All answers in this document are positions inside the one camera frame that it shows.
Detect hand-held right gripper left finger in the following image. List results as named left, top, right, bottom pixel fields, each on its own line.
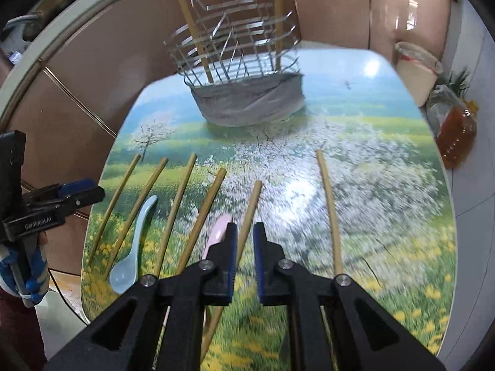
left=44, top=222, right=238, bottom=371

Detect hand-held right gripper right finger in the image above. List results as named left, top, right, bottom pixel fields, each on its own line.
left=253, top=222, right=445, bottom=371

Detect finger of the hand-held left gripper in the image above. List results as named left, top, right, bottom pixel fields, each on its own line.
left=23, top=179, right=97, bottom=204
left=26, top=186, right=106, bottom=219

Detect bamboo chopstick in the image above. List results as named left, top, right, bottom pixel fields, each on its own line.
left=199, top=180, right=264, bottom=362
left=176, top=167, right=228, bottom=275
left=273, top=0, right=285, bottom=75
left=104, top=157, right=169, bottom=281
left=155, top=152, right=198, bottom=279
left=166, top=0, right=214, bottom=84
left=316, top=149, right=345, bottom=277
left=87, top=154, right=142, bottom=267

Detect pink ceramic spoon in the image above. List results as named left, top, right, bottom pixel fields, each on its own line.
left=203, top=213, right=233, bottom=259

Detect light blue ceramic spoon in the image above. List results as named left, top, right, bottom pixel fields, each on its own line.
left=109, top=195, right=159, bottom=295

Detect wire basket with grey base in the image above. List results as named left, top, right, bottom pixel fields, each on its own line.
left=162, top=0, right=306, bottom=127

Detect person's left forearm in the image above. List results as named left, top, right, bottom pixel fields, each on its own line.
left=0, top=284, right=47, bottom=371

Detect person's left hand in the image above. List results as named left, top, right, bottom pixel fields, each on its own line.
left=0, top=232, right=51, bottom=307

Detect cooking oil bottle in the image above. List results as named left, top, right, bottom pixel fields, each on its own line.
left=436, top=105, right=478, bottom=169

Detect white plastic bucket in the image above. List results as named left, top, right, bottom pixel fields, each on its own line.
left=394, top=41, right=443, bottom=108

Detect clear plastic bag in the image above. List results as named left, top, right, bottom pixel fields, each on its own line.
left=427, top=84, right=470, bottom=124

